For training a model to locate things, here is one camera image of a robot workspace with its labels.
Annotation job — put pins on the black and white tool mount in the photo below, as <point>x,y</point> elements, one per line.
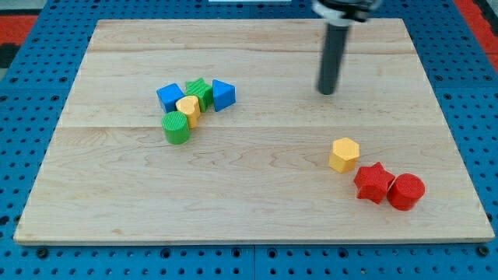
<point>345,12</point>

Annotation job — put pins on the red star block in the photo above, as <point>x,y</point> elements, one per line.
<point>373,182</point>

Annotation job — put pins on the red cylinder block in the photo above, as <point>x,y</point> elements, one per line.
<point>406,191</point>

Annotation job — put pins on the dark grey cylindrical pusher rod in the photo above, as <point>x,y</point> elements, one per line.
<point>331,58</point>

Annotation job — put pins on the yellow heart block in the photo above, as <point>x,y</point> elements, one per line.
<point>189,106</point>

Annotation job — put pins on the yellow hexagon block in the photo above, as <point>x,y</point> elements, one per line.
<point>344,155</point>

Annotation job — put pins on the blue cube block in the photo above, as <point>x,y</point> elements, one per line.
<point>168,96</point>

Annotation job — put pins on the green star block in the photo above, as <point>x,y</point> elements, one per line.
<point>202,90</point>

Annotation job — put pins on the light wooden board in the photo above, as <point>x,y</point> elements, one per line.
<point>257,171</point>

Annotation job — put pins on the blue triangle block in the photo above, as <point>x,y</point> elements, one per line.
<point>224,94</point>

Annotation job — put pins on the green cylinder block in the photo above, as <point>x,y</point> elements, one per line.
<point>175,126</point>

